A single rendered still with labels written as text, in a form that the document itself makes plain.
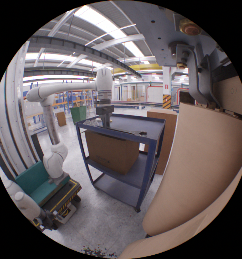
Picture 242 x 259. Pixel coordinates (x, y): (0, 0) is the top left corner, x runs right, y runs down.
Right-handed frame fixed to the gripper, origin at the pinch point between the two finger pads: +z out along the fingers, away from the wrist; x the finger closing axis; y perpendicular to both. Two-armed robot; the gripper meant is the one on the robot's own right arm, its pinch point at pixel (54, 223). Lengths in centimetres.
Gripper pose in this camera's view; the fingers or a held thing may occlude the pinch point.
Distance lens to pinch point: 85.9
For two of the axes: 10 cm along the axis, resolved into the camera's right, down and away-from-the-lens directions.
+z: 0.2, 9.4, 3.4
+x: -3.5, 3.3, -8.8
